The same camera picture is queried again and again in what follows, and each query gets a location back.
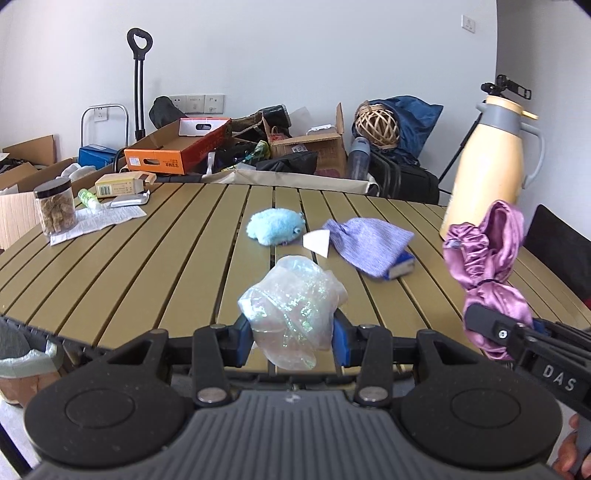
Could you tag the blue fabric bag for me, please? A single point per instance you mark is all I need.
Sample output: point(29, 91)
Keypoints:
point(415, 124)

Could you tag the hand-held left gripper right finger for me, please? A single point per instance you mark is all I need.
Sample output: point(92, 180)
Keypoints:
point(342, 341)

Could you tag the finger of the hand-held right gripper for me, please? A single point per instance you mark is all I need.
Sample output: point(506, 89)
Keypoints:
point(498, 330)

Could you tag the printed paper leaflet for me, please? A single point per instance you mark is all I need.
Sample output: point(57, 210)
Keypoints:
point(106, 219)

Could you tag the pale green plastic bag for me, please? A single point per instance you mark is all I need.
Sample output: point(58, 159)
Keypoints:
point(32, 362)

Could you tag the white wall socket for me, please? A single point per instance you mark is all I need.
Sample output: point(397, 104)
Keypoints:
point(100, 114)
point(195, 104)
point(214, 104)
point(178, 104)

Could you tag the corrugated cardboard sheet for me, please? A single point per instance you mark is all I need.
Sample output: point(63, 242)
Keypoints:
point(18, 217)

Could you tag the green yellow packet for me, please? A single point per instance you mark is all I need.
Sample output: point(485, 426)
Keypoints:
point(258, 151)

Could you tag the purple knit beanie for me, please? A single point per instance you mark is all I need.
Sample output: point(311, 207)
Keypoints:
point(369, 244)

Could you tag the black luggage case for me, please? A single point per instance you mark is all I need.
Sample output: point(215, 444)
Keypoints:
point(411, 182)

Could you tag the orange cardboard box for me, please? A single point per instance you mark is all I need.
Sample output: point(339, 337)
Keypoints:
point(161, 159)

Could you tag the brown cardboard box with label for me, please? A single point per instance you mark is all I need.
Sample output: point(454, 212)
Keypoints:
point(314, 152)

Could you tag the blue box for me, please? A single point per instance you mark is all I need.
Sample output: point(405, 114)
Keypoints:
point(97, 157)

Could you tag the white paper piece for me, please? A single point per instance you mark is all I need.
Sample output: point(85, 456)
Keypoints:
point(318, 242)

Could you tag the clear jar of snacks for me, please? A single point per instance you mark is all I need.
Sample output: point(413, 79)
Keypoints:
point(55, 212)

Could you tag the small green bottle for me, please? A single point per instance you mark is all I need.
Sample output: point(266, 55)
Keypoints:
point(87, 198)

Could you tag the yellow thermos jug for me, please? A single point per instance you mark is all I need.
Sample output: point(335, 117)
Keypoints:
point(489, 175)

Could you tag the black backpack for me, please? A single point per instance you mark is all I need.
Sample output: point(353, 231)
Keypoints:
point(164, 113)

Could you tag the pink satin bonnet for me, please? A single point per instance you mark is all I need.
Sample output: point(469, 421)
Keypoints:
point(466, 258)

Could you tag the light blue plush toy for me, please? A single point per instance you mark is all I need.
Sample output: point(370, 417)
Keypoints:
point(272, 226)

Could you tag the black tripod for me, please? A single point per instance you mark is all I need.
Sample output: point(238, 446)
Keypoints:
point(501, 87)

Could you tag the person's right hand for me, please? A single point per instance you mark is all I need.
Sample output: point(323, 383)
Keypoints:
point(565, 457)

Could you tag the chrome tube frame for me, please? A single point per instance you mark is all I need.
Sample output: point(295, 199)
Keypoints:
point(104, 106)

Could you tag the open brown cardboard box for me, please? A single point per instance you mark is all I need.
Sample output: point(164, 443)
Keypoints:
point(27, 177)

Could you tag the black folding chair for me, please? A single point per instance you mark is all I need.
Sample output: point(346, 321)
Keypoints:
point(563, 249)

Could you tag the yellow cardboard packet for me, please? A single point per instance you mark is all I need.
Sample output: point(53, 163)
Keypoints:
point(120, 187)

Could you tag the iridescent plastic bag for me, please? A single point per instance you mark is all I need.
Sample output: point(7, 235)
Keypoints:
point(291, 304)

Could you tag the tan slatted folding table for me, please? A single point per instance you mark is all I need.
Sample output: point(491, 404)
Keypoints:
point(161, 277)

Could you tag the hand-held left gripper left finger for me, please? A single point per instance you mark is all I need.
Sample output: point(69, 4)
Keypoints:
point(244, 341)

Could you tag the white wall switch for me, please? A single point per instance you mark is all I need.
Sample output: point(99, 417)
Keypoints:
point(468, 23)

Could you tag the woven rattan ball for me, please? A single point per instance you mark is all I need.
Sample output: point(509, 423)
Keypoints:
point(376, 127)

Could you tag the flat black bag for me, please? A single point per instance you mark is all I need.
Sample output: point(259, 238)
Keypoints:
point(286, 162)

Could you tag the silver foil pouch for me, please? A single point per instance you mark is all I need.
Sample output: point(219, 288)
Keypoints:
point(131, 201)

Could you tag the grey water bottle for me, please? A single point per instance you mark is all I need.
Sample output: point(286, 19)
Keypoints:
point(358, 161)

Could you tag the dark brown bag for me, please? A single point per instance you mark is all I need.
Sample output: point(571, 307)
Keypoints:
point(272, 115)

